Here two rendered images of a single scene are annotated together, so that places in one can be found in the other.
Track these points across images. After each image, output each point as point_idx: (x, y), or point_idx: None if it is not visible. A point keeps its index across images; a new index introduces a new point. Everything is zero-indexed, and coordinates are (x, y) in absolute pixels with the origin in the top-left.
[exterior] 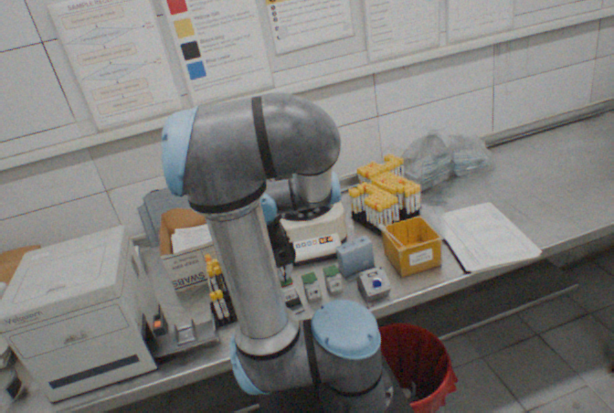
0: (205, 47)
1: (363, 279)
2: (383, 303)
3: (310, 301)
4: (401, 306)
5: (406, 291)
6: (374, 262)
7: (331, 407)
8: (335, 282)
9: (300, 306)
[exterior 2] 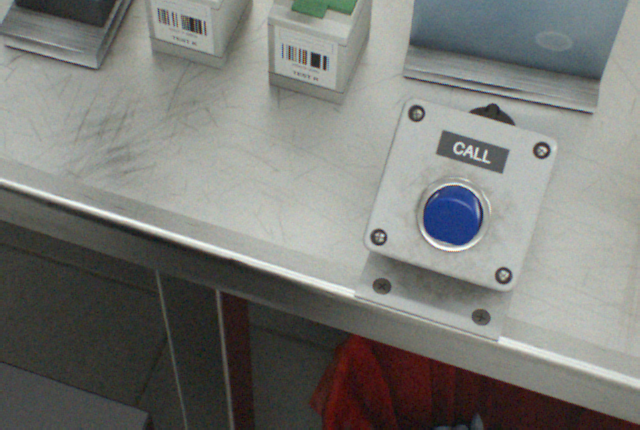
0: None
1: (404, 142)
2: (438, 314)
3: (156, 47)
4: (531, 380)
5: (611, 331)
6: (603, 67)
7: None
8: (308, 47)
9: (83, 41)
